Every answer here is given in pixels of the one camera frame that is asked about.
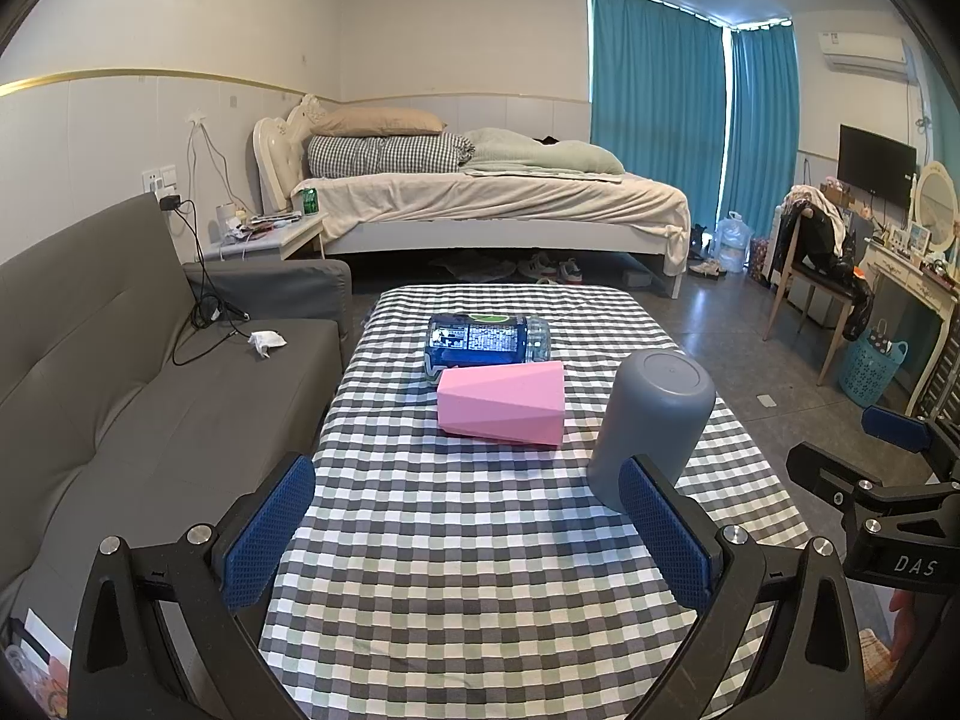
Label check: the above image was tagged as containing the grey sofa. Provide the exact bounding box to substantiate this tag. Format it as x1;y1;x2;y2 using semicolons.
0;191;353;665

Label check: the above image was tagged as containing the white dressing table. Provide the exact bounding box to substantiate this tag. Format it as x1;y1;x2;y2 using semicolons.
858;228;960;415

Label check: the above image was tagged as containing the grey cup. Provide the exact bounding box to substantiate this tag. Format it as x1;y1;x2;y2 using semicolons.
586;349;718;515

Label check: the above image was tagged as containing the black cable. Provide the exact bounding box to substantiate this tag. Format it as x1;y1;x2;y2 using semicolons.
169;199;254;368

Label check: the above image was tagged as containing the blue label water bottle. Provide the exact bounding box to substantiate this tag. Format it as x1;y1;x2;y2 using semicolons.
427;313;553;384

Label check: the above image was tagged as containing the beige pillow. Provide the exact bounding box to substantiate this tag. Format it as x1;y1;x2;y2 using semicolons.
318;106;448;139

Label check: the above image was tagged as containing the wooden chair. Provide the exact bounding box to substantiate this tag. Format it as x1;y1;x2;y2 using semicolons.
763;199;865;388

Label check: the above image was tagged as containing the wide teal curtain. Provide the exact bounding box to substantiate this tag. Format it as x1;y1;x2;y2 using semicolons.
588;0;729;200

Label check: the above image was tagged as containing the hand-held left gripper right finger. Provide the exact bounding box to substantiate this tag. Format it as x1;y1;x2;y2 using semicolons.
616;454;872;720

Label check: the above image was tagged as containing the narrow teal curtain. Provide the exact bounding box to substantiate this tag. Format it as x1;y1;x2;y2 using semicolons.
723;18;800;215

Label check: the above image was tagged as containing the checkered tablecloth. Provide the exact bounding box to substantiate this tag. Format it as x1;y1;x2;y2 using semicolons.
259;285;826;720

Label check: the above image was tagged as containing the white air conditioner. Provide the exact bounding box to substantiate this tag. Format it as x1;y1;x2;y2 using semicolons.
817;29;920;84

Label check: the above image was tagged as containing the oval vanity mirror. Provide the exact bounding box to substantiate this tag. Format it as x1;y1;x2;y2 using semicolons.
910;160;960;257

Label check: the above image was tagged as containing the beige bedsheet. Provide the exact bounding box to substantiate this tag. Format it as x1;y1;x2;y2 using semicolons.
290;170;692;275

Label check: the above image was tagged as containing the large clear water jug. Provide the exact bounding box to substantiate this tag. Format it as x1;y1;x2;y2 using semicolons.
712;211;754;275

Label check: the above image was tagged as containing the checkered duvet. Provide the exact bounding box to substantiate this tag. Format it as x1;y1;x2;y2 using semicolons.
305;132;476;178

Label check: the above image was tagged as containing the plaid clothing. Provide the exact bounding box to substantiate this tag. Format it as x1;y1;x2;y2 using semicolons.
858;628;898;700

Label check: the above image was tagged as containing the colourful magazine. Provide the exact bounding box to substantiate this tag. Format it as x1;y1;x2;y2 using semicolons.
0;606;73;720

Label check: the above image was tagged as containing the pink faceted cup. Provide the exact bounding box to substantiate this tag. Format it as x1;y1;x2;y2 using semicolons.
437;360;566;450

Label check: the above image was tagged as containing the black jacket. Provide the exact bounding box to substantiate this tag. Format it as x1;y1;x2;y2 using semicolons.
775;199;875;343

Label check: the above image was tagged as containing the white cable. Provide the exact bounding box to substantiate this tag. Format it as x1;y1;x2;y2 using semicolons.
187;117;250;242

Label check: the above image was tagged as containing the person's right hand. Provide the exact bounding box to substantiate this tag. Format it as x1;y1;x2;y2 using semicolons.
889;589;929;674

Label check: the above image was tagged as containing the pale green blanket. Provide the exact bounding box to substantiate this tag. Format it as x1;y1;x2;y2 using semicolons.
460;127;626;180

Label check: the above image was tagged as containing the black television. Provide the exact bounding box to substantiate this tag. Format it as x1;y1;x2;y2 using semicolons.
837;123;918;208

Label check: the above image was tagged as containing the white garment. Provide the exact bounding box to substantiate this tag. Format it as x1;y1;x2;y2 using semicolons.
783;183;845;230

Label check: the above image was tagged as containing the white bed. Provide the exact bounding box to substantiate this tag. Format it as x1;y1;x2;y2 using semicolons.
251;94;691;298

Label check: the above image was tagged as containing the blue laundry basket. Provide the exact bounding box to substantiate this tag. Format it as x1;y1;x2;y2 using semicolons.
838;318;909;403

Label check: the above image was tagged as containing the white nightstand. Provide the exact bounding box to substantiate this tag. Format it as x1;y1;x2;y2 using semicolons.
201;208;330;264

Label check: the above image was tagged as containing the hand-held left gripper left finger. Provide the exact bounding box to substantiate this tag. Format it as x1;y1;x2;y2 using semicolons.
67;454;317;720

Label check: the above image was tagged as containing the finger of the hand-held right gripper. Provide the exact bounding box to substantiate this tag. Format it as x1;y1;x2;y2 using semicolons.
861;403;935;455
786;441;890;533

